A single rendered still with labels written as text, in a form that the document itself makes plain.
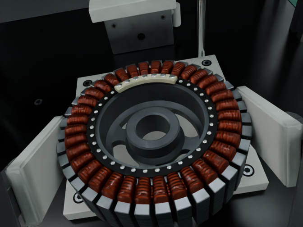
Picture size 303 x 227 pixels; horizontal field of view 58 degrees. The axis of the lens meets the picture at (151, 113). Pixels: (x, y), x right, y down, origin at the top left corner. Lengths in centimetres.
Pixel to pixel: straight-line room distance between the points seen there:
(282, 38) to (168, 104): 20
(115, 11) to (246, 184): 15
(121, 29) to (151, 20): 3
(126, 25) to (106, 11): 12
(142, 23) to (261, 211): 22
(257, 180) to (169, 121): 8
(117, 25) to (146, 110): 17
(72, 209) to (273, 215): 14
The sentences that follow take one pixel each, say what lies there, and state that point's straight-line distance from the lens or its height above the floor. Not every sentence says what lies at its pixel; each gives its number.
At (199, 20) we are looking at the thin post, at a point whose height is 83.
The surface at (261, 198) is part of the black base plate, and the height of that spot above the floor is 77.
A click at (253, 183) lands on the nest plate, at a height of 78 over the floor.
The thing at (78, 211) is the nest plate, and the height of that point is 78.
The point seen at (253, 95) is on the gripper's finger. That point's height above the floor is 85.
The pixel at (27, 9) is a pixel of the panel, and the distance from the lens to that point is 48.
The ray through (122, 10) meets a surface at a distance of 20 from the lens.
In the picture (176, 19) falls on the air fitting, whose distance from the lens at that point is 34.
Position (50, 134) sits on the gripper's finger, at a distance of 16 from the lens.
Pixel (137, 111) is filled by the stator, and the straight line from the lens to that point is 19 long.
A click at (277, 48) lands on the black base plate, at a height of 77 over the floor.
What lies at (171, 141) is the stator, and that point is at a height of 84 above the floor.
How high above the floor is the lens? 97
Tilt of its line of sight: 49 degrees down
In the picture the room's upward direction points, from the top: 11 degrees counter-clockwise
